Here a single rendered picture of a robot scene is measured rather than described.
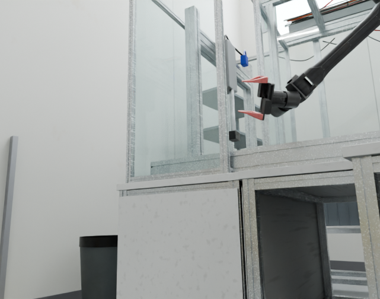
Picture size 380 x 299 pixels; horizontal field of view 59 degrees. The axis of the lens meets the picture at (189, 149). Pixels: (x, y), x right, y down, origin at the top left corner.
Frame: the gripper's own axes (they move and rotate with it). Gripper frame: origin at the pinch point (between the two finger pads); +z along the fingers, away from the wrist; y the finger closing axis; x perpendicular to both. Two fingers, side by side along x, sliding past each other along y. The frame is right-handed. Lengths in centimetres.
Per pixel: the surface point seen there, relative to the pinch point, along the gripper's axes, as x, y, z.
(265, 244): -9, -61, -22
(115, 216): -209, -147, 31
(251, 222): 3.0, -44.3, -8.2
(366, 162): 36.3, -10.7, -19.6
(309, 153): 0.8, -18.8, -28.0
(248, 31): -502, 70, -207
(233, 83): -85, -1, -30
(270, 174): 1.2, -26.6, -13.5
